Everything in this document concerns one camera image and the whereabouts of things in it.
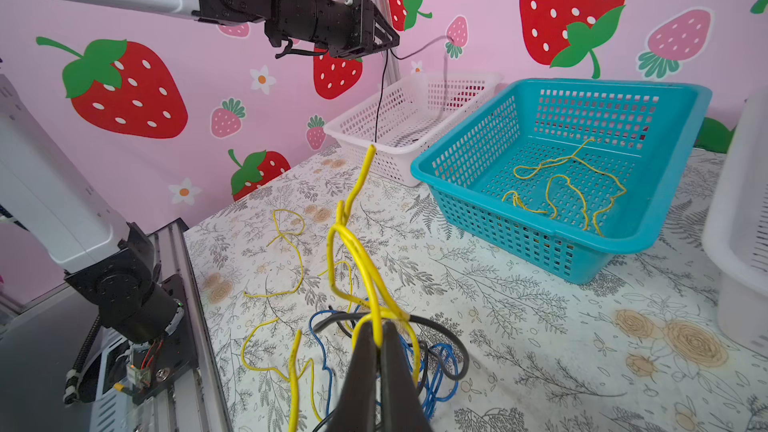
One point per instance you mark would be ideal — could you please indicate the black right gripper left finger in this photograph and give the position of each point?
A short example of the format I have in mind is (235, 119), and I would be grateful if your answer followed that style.
(356, 408)

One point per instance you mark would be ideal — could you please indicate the left aluminium corner post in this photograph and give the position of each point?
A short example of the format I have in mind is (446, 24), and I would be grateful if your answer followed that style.
(392, 72)

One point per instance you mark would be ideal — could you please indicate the right white plastic basket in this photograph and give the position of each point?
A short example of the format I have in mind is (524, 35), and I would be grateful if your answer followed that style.
(735, 232)

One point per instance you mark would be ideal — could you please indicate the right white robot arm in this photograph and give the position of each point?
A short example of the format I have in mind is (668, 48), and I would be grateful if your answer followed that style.
(43, 190)

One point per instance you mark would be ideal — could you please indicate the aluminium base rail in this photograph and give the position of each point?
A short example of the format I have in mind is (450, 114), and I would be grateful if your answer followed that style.
(147, 363)

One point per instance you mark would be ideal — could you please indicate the left white plastic basket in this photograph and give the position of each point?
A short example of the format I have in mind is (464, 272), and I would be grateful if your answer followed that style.
(408, 117)

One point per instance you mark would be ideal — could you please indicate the teal plastic basket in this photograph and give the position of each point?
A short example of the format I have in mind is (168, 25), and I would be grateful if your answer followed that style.
(567, 174)

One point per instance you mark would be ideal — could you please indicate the white plastic basket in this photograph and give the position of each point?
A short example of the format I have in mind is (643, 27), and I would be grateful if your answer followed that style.
(408, 117)
(735, 232)

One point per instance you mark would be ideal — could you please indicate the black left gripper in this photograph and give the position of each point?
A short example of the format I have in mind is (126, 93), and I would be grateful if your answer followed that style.
(344, 31)

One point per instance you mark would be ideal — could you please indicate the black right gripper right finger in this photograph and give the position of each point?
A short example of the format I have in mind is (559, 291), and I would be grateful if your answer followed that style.
(401, 409)

